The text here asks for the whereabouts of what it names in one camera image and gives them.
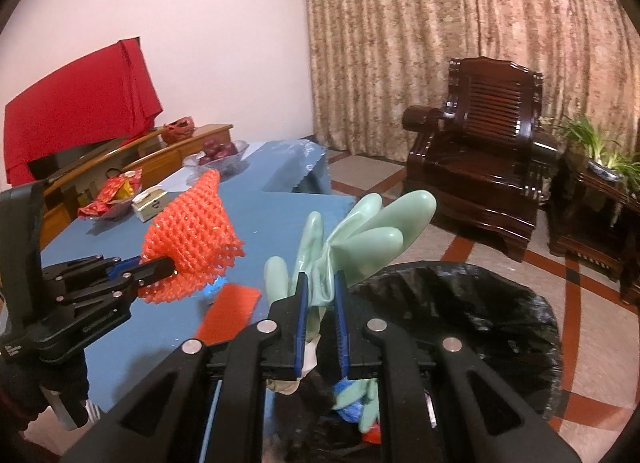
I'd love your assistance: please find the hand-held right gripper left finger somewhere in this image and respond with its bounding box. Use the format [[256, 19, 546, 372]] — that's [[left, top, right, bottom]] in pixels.
[[62, 272, 309, 463]]

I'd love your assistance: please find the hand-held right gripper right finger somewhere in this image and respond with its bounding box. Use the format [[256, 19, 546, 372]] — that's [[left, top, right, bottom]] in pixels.
[[334, 270, 583, 463]]

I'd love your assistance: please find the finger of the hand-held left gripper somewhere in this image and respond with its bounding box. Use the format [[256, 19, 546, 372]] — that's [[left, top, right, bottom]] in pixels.
[[42, 254, 143, 289], [55, 257, 179, 339]]

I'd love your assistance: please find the large orange foam net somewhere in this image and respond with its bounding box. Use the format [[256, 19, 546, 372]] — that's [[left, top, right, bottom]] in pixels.
[[136, 168, 247, 305]]

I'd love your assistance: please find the green rubber glove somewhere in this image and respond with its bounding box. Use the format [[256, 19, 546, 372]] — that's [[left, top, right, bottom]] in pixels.
[[357, 378, 383, 434], [263, 192, 437, 344]]

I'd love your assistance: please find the black bagged trash bin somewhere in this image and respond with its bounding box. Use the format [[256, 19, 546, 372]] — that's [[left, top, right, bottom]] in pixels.
[[270, 260, 563, 463]]

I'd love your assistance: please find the person's left hand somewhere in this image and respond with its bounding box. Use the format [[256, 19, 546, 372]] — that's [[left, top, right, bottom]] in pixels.
[[0, 349, 92, 432]]

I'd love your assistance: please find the glass snack dish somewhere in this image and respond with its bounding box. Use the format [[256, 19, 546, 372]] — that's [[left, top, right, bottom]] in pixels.
[[87, 198, 137, 222]]

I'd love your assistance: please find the cream tissue box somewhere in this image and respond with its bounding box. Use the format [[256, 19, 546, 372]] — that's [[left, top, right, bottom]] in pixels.
[[131, 187, 168, 223]]

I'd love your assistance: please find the narrow orange foam net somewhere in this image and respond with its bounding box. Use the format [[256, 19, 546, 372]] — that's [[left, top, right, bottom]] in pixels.
[[195, 283, 263, 346]]

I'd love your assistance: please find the pile of red snack packets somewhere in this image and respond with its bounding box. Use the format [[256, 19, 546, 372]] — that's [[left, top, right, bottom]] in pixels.
[[77, 168, 143, 219]]

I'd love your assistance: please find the black television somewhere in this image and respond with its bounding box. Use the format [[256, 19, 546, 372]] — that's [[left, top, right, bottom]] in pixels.
[[25, 136, 132, 185]]

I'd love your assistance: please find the wooden cabinet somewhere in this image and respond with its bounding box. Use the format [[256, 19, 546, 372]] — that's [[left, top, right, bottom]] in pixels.
[[39, 124, 234, 249]]

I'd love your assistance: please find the blue tablecloth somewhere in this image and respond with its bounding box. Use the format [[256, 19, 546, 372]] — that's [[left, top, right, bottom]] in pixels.
[[37, 140, 358, 414]]

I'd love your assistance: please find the glass fruit bowl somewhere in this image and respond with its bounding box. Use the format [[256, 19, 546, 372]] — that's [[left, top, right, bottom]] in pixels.
[[182, 140, 249, 176]]

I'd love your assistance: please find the red cloth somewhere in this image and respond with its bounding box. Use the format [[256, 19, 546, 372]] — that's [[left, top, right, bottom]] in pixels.
[[4, 37, 164, 186]]

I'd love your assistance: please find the dark wooden armchair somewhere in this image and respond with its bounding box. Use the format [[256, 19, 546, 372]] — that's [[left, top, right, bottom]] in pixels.
[[402, 57, 563, 264]]

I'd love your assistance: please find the dark wooden side table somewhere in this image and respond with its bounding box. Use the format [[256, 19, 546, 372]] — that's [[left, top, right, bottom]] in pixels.
[[547, 148, 640, 306]]

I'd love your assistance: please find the potted green plant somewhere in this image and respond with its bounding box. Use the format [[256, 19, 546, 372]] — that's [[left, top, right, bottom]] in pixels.
[[552, 113, 640, 194]]

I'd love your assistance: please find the beige patterned curtain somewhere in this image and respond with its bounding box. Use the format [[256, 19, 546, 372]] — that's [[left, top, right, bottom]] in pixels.
[[295, 0, 640, 169]]

